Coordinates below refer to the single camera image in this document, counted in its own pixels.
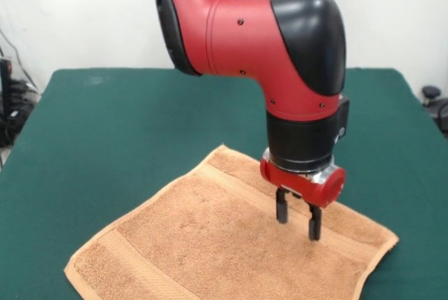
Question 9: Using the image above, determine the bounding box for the grey cable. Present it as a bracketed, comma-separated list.
[0, 29, 38, 87]

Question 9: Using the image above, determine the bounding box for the black equipment stack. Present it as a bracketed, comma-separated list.
[0, 57, 40, 148]

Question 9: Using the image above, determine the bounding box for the orange terry towel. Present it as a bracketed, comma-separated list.
[64, 143, 400, 300]

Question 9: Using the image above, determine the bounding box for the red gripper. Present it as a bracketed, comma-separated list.
[259, 149, 347, 242]

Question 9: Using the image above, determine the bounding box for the dark green table cloth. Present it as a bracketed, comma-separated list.
[0, 67, 448, 300]

